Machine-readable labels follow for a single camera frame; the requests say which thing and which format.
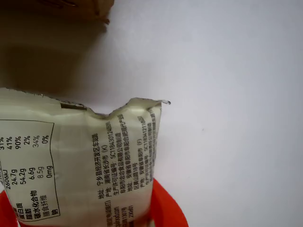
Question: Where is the pale green snack packet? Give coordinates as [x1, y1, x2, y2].
[0, 87, 172, 227]

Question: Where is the brown cardboard box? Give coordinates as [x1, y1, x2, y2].
[0, 0, 116, 98]

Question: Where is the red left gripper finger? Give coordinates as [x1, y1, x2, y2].
[0, 189, 19, 227]

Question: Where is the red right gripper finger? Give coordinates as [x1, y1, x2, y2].
[148, 178, 189, 227]

